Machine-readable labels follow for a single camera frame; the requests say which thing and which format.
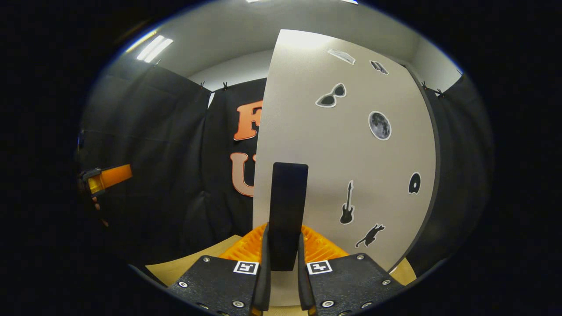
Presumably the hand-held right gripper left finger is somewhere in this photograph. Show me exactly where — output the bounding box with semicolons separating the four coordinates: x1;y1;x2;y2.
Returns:
166;223;272;316

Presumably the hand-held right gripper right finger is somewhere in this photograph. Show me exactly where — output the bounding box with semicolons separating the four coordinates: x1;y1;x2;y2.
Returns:
297;224;405;316

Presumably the black cabinet door handle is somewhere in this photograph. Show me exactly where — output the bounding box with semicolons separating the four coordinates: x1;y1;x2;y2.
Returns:
268;162;309;272

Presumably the beige cabinet door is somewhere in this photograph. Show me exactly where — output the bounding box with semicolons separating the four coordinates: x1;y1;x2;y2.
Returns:
252;29;436;308

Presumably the black backdrop cloth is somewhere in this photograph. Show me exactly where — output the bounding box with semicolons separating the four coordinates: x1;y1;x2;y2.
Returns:
77;61;494;281

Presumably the narrow ceiling light panel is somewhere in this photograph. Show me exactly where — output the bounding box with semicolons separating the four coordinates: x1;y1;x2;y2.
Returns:
135;35;174;63

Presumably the dark grey cabinet frame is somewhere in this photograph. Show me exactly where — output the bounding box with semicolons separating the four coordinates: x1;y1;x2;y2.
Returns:
404;65;442;273

